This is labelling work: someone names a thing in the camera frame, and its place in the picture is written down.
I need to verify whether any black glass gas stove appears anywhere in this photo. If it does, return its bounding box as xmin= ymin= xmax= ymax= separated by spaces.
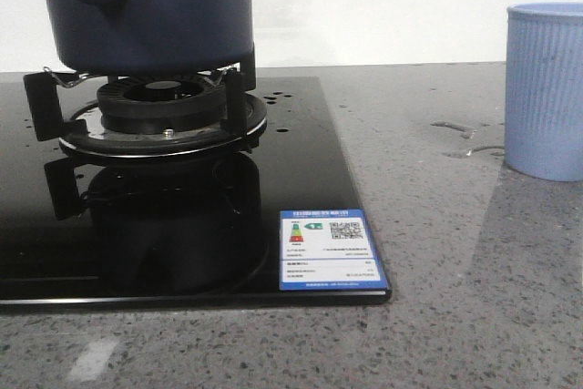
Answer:
xmin=1 ymin=75 xmax=391 ymax=313

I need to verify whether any blue energy label sticker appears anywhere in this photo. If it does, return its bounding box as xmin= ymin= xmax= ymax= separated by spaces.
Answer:
xmin=279 ymin=209 xmax=389 ymax=292

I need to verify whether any dark blue cooking pot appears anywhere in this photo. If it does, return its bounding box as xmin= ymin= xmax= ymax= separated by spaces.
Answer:
xmin=46 ymin=0 xmax=254 ymax=76

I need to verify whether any light blue ribbed cup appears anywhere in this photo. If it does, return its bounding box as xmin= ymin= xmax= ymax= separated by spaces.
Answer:
xmin=505 ymin=2 xmax=582 ymax=181

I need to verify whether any black pot support grate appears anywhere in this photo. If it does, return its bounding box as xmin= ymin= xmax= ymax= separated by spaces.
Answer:
xmin=24 ymin=53 xmax=267 ymax=160

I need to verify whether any black gas burner head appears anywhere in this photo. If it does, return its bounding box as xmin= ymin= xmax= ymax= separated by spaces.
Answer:
xmin=97 ymin=76 xmax=226 ymax=135

